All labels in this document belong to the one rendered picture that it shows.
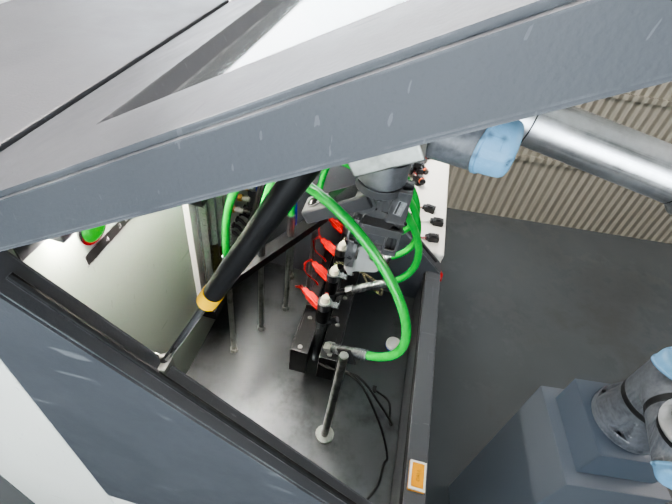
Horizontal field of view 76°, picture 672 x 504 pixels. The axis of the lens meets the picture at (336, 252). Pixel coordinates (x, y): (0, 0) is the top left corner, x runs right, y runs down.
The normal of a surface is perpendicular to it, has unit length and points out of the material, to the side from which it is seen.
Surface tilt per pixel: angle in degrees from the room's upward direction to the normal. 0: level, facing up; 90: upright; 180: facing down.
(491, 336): 0
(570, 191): 90
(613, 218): 90
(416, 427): 0
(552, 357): 0
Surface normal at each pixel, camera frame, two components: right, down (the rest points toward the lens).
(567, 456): 0.12, -0.70
